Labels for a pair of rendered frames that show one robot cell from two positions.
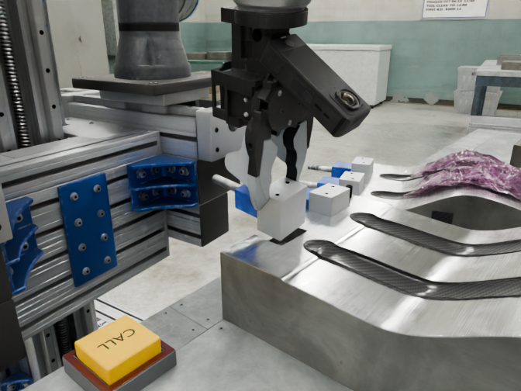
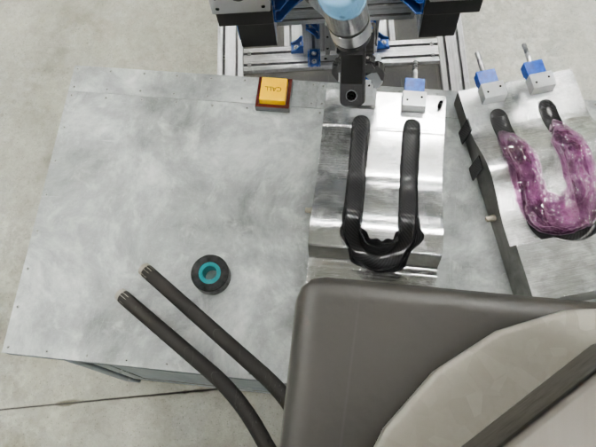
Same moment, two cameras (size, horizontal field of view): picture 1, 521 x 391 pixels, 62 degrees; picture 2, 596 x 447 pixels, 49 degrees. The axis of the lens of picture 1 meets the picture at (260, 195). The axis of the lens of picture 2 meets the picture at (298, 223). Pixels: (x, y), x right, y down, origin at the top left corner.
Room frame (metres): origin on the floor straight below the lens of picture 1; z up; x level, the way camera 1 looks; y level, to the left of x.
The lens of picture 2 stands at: (0.02, -0.58, 2.14)
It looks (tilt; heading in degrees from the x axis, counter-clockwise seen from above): 71 degrees down; 65
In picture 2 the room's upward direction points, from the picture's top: 9 degrees counter-clockwise
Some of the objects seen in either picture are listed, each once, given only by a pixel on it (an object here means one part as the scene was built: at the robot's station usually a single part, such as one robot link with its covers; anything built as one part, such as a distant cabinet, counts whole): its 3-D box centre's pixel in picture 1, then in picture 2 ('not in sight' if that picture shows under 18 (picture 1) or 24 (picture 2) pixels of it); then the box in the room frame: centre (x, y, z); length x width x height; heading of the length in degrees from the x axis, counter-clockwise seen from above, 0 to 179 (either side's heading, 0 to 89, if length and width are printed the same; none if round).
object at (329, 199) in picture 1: (301, 200); (414, 85); (0.59, -0.06, 0.89); 0.13 x 0.05 x 0.05; 50
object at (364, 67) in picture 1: (338, 74); not in sight; (7.46, -1.30, 0.47); 1.52 x 0.77 x 0.94; 62
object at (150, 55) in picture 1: (151, 50); not in sight; (0.90, 0.22, 1.09); 0.15 x 0.15 x 0.10
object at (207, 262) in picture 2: not in sight; (211, 274); (0.00, -0.15, 0.82); 0.08 x 0.08 x 0.04
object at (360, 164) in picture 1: (338, 171); (532, 67); (0.85, -0.16, 0.86); 0.13 x 0.05 x 0.05; 67
